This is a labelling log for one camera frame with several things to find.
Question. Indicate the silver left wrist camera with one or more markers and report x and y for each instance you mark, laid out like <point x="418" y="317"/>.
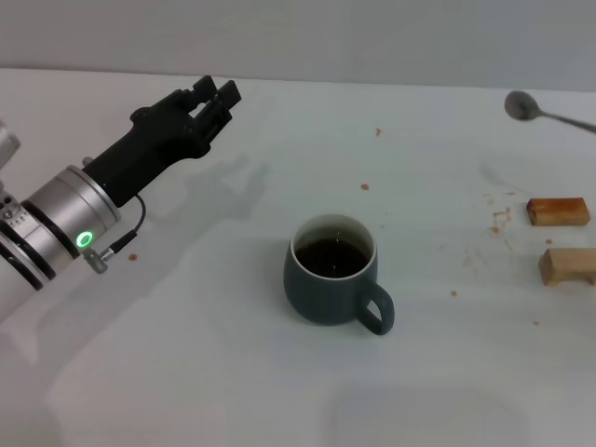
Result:
<point x="7" y="149"/>

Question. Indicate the grey ceramic cup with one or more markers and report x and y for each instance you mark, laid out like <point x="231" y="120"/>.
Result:
<point x="321" y="302"/>

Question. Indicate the dark coffee liquid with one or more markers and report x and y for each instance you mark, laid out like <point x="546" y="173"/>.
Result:
<point x="333" y="258"/>

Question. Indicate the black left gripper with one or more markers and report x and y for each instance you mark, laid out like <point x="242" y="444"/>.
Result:
<point x="149" y="144"/>

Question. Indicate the orange stained wooden block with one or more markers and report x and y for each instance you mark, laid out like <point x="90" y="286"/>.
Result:
<point x="559" y="212"/>

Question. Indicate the pale wooden block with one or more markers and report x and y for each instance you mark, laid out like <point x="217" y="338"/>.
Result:
<point x="565" y="265"/>

